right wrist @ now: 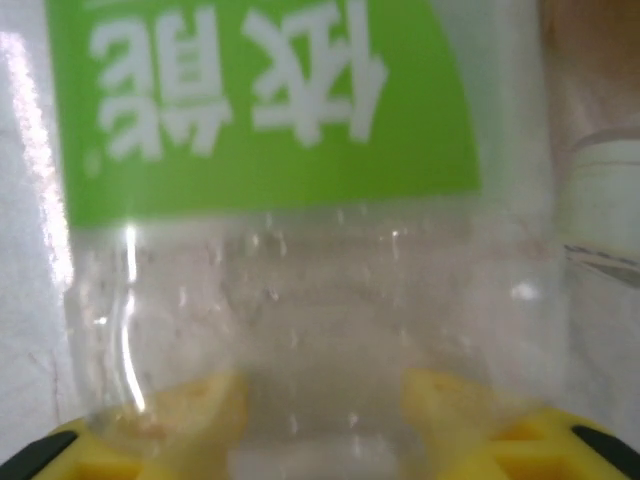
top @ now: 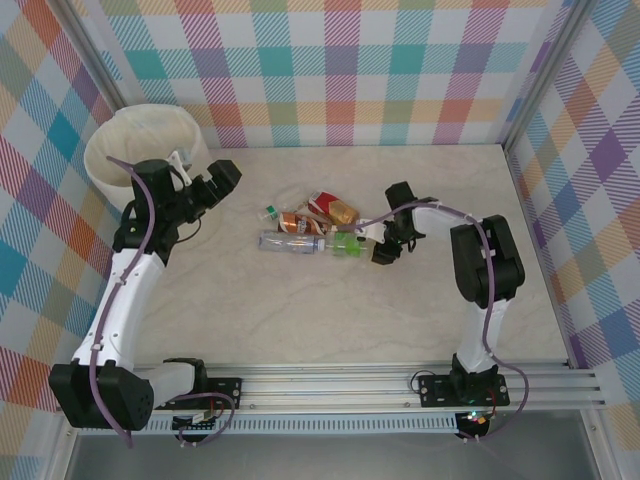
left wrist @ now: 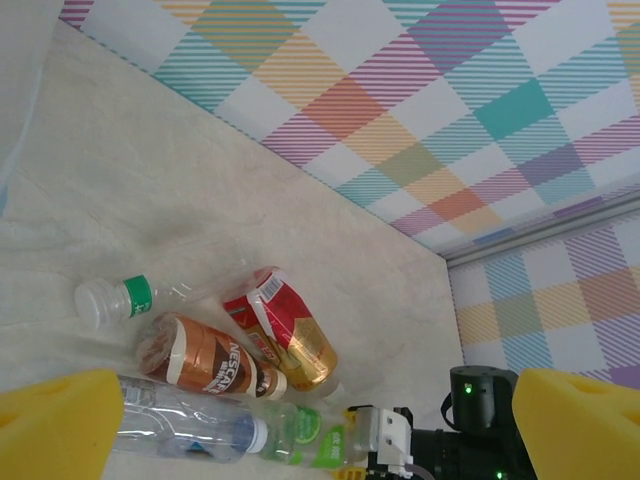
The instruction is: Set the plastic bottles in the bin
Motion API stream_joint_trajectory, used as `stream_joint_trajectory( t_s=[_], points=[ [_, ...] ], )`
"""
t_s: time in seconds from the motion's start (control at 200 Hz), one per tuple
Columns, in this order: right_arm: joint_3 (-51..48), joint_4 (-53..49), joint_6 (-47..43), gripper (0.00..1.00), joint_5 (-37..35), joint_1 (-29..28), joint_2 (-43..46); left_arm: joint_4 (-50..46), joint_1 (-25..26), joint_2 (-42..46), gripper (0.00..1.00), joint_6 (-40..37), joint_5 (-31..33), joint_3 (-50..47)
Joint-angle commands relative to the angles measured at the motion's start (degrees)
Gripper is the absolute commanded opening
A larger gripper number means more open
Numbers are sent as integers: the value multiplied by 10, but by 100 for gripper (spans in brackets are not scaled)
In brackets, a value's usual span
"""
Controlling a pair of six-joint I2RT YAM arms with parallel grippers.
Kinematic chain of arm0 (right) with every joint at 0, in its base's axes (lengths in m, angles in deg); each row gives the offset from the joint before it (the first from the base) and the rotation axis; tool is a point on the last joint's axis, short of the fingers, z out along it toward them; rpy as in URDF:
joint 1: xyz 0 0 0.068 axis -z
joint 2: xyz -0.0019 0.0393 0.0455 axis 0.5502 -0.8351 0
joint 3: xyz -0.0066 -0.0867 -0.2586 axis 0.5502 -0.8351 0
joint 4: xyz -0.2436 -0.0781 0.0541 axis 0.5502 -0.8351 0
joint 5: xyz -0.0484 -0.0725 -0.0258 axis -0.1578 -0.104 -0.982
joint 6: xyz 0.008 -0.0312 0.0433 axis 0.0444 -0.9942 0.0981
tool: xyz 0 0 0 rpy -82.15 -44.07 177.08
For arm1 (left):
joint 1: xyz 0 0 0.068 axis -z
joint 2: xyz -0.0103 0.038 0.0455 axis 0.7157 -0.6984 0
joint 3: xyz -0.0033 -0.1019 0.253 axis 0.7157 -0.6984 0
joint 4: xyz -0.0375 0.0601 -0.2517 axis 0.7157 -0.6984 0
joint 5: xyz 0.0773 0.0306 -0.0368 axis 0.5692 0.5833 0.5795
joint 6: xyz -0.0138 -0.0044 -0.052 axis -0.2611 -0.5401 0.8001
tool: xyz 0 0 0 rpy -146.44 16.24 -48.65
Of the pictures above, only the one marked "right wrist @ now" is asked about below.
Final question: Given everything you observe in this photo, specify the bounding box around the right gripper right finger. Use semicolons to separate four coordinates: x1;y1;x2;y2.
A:
402;372;640;480

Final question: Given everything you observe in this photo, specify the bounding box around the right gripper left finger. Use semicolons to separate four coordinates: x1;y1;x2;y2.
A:
0;372;251;480

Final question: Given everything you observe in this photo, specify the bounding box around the brown label bottle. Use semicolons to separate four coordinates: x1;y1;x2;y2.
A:
567;127;640;261

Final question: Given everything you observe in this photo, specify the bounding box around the green label clear bottle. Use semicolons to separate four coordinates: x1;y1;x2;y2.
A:
42;0;571;480

